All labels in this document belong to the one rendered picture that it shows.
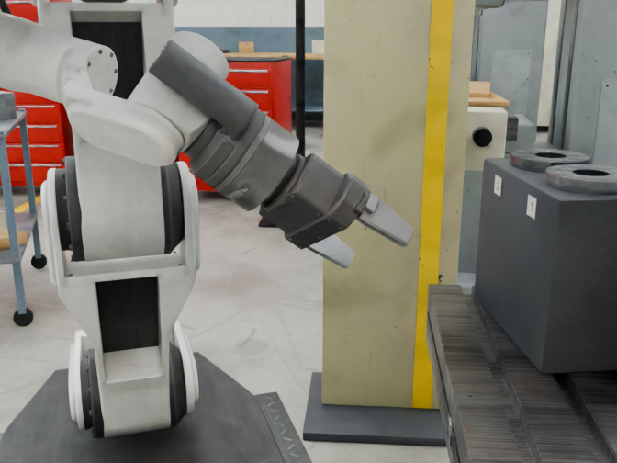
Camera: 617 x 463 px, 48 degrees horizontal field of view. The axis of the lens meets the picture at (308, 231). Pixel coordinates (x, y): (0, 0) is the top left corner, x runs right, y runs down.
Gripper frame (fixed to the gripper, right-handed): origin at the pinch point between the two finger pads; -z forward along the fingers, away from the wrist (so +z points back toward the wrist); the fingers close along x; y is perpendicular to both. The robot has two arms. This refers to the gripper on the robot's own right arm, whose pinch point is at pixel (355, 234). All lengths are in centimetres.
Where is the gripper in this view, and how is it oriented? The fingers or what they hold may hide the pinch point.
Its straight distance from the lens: 73.0
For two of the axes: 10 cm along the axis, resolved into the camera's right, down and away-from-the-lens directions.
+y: 3.8, -8.0, 4.7
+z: -7.8, -5.5, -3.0
